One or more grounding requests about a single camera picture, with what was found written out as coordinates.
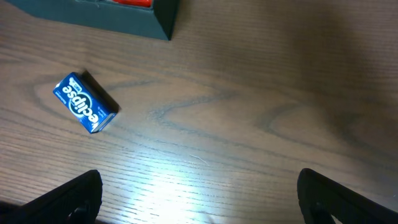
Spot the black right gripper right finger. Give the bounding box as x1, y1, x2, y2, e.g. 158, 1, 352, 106
297, 168, 397, 224

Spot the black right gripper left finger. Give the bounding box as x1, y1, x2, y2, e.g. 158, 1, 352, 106
1, 170, 103, 224

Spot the dark green box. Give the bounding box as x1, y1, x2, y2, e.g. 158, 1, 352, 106
7, 0, 179, 40

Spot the red snack bag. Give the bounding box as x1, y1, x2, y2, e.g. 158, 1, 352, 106
112, 0, 152, 7

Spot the blue Eclipse mint tin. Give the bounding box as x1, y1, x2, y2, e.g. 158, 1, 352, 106
53, 71, 120, 134

